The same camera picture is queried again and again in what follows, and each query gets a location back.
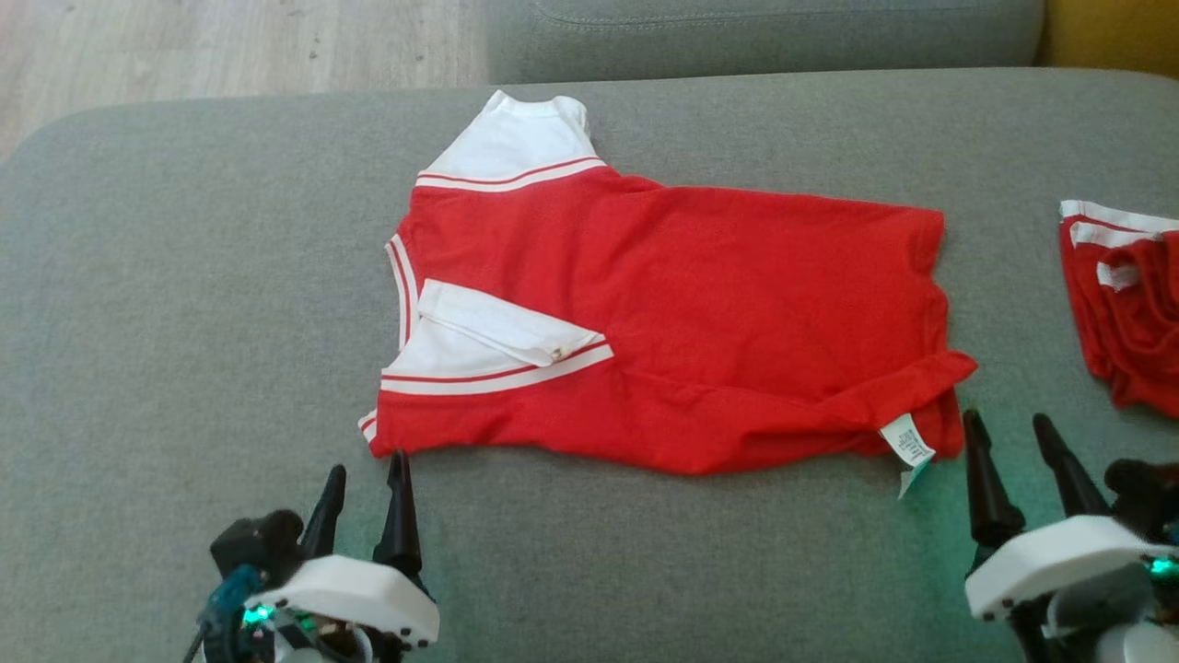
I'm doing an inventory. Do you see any yellow sofa backrest cushion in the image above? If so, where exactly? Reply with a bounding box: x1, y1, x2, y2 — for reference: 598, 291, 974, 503
1041, 0, 1179, 79

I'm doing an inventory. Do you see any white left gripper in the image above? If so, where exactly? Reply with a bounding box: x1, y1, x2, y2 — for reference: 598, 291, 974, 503
198, 449, 441, 663

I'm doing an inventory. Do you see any red shorts white stripe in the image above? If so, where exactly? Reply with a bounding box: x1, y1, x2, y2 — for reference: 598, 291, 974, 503
1058, 199, 1179, 420

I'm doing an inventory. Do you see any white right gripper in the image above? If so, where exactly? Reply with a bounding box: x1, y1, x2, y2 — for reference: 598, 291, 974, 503
963, 409, 1179, 663

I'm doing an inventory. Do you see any grey sofa seat cushion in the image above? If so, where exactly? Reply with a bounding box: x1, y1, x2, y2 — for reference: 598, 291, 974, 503
485, 0, 1046, 86

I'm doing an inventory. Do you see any red shirt white trim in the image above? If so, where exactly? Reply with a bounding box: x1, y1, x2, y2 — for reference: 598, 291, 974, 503
357, 89, 979, 500

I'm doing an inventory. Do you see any wide grey sofa seat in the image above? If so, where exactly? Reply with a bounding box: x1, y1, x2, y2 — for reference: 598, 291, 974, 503
0, 66, 1179, 663

